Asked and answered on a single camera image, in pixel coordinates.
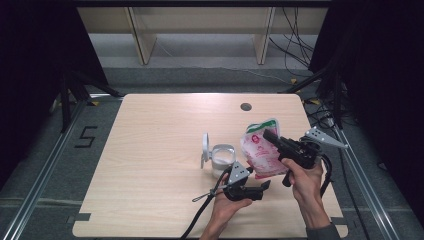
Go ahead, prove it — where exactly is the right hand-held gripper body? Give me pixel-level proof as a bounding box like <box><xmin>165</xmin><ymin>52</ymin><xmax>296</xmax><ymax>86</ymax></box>
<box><xmin>277</xmin><ymin>126</ymin><xmax>349</xmax><ymax>188</ymax></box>

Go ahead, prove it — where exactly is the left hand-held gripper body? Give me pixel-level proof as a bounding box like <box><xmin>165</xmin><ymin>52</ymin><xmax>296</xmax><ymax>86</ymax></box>
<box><xmin>223</xmin><ymin>162</ymin><xmax>264</xmax><ymax>202</ymax></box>

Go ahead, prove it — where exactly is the pink and white plastic bag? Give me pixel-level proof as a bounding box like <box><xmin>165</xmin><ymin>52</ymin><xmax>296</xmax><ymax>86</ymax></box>
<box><xmin>240</xmin><ymin>117</ymin><xmax>290</xmax><ymax>180</ymax></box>

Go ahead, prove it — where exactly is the clear jar with grey lid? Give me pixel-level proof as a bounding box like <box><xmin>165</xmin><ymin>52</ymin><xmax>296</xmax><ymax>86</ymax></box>
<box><xmin>200</xmin><ymin>132</ymin><xmax>238</xmax><ymax>178</ymax></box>

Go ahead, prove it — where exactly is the person's right hand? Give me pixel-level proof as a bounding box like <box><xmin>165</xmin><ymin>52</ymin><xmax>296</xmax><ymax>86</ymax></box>
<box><xmin>281</xmin><ymin>157</ymin><xmax>325</xmax><ymax>203</ymax></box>

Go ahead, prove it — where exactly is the black metal stand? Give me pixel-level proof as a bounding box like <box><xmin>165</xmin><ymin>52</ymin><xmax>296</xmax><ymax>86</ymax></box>
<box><xmin>59</xmin><ymin>69</ymin><xmax>125</xmax><ymax>134</ymax></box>
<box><xmin>278</xmin><ymin>59</ymin><xmax>345</xmax><ymax>130</ymax></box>

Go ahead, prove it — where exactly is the dark curtain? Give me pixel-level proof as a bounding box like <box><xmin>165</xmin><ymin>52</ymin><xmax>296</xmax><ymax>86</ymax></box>
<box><xmin>308</xmin><ymin>0</ymin><xmax>424</xmax><ymax>221</ymax></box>
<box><xmin>0</xmin><ymin>0</ymin><xmax>110</xmax><ymax>189</ymax></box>

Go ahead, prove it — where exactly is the light wooden shelf unit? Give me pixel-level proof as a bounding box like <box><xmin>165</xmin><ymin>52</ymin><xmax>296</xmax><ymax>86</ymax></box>
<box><xmin>77</xmin><ymin>6</ymin><xmax>329</xmax><ymax>66</ymax></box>

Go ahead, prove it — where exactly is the right hand-held gripper black cable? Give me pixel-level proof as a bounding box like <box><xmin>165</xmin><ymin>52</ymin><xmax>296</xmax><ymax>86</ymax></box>
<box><xmin>319</xmin><ymin>153</ymin><xmax>335</xmax><ymax>198</ymax></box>

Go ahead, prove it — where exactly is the hand-held gripper black cable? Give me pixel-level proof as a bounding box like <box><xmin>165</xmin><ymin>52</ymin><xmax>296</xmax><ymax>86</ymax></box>
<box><xmin>319</xmin><ymin>153</ymin><xmax>335</xmax><ymax>198</ymax></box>
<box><xmin>179</xmin><ymin>165</ymin><xmax>235</xmax><ymax>240</ymax></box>

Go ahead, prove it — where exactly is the left hand-held gripper black cable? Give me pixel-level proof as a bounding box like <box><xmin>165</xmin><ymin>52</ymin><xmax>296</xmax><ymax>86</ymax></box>
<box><xmin>179</xmin><ymin>165</ymin><xmax>235</xmax><ymax>240</ymax></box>

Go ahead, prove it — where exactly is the thin black floor cable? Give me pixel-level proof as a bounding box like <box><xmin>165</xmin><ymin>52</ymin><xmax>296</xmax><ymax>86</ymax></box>
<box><xmin>332</xmin><ymin>129</ymin><xmax>372</xmax><ymax>240</ymax></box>

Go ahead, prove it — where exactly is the aluminium floor rail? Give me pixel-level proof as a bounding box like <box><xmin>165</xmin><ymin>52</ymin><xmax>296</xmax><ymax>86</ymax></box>
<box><xmin>332</xmin><ymin>125</ymin><xmax>403</xmax><ymax>240</ymax></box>
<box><xmin>0</xmin><ymin>99</ymin><xmax>90</xmax><ymax>240</ymax></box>

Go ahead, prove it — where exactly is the dark table edge bracket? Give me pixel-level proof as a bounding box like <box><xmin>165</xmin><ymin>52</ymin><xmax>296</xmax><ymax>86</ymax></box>
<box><xmin>330</xmin><ymin>216</ymin><xmax>356</xmax><ymax>230</ymax></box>
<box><xmin>66</xmin><ymin>212</ymin><xmax>92</xmax><ymax>225</ymax></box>

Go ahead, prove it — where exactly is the bundle of black cables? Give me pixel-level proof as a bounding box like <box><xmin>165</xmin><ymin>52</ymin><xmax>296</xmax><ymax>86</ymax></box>
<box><xmin>268</xmin><ymin>6</ymin><xmax>316</xmax><ymax>79</ymax></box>

